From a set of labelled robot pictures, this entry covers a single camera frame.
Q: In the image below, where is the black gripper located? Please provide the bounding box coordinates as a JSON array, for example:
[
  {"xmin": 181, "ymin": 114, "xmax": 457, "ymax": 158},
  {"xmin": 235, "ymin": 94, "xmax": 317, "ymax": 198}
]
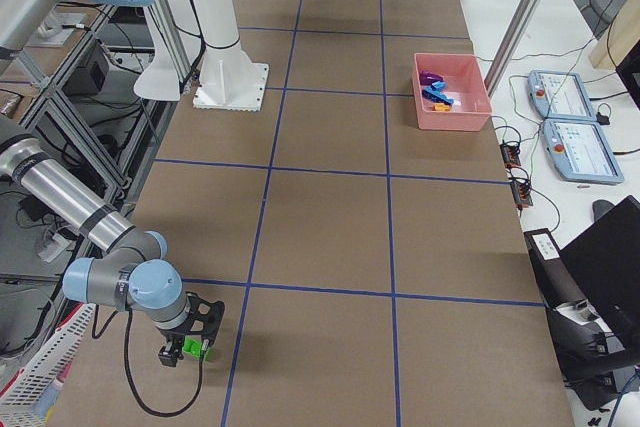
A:
[{"xmin": 158, "ymin": 292, "xmax": 225, "ymax": 367}]

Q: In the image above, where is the green toy block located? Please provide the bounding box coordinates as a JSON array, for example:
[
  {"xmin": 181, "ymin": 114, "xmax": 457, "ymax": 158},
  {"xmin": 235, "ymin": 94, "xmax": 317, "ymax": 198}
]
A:
[{"xmin": 182, "ymin": 338, "xmax": 211, "ymax": 361}]

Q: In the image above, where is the long blue toy block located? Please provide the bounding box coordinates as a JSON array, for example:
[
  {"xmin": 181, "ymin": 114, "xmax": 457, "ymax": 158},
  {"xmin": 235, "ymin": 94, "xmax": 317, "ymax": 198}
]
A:
[{"xmin": 422, "ymin": 86, "xmax": 453, "ymax": 106}]

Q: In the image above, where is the orange toy block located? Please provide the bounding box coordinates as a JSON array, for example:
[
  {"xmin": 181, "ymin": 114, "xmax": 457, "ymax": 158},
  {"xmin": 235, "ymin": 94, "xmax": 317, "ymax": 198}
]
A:
[{"xmin": 433, "ymin": 102, "xmax": 451, "ymax": 112}]

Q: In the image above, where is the purple toy block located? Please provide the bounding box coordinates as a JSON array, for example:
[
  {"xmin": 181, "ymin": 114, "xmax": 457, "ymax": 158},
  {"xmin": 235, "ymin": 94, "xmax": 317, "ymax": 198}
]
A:
[{"xmin": 419, "ymin": 70, "xmax": 443, "ymax": 86}]

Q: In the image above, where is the small blue toy block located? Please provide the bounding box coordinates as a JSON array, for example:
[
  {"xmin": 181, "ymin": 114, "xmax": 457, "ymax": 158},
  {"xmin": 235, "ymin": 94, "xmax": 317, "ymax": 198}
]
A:
[{"xmin": 431, "ymin": 81, "xmax": 447, "ymax": 91}]

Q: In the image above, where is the pink plastic box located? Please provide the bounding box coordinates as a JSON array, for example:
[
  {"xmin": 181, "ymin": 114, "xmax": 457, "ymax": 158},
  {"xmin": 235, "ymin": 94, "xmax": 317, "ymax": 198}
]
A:
[{"xmin": 412, "ymin": 53, "xmax": 492, "ymax": 132}]

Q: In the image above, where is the black orange terminal box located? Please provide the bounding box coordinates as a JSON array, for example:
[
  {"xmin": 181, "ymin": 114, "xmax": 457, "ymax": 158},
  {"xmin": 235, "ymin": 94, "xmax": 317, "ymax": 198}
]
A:
[
  {"xmin": 510, "ymin": 178, "xmax": 533, "ymax": 210},
  {"xmin": 499, "ymin": 142, "xmax": 521, "ymax": 169}
]

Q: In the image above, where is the white plastic basket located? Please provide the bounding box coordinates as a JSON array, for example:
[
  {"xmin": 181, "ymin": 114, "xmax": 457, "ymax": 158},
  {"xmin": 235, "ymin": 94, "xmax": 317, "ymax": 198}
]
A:
[{"xmin": 1, "ymin": 304, "xmax": 95, "ymax": 426}]

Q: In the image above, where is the black laptop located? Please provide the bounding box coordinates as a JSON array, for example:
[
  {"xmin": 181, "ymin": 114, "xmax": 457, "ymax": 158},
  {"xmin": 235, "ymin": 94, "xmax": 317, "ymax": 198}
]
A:
[{"xmin": 524, "ymin": 196, "xmax": 639, "ymax": 410}]

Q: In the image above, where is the lower teach pendant tablet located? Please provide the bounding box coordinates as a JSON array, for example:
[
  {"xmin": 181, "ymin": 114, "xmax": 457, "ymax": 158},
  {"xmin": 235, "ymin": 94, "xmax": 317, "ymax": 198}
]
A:
[{"xmin": 542, "ymin": 118, "xmax": 624, "ymax": 185}]

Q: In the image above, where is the teach pendant tablet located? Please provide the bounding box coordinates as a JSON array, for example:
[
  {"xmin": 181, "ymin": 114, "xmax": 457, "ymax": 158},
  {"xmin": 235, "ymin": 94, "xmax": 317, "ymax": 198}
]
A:
[
  {"xmin": 527, "ymin": 70, "xmax": 596, "ymax": 121},
  {"xmin": 542, "ymin": 118, "xmax": 624, "ymax": 185}
]

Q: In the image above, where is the upper teach pendant tablet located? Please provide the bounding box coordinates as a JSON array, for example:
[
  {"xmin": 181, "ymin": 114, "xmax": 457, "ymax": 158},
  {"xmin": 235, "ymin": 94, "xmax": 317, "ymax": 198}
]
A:
[{"xmin": 527, "ymin": 70, "xmax": 596, "ymax": 121}]

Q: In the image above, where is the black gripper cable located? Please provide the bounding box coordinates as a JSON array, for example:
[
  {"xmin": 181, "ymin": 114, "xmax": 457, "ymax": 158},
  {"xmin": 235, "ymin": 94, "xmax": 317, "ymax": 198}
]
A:
[{"xmin": 89, "ymin": 311, "xmax": 204, "ymax": 418}]

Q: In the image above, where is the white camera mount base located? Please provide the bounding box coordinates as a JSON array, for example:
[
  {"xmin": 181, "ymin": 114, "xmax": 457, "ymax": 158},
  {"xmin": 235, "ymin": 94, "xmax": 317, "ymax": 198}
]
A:
[{"xmin": 193, "ymin": 46, "xmax": 269, "ymax": 112}]

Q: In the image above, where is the aluminium frame post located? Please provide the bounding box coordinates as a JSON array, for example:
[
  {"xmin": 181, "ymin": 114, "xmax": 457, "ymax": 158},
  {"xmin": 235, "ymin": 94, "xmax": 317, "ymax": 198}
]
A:
[{"xmin": 484, "ymin": 0, "xmax": 541, "ymax": 97}]

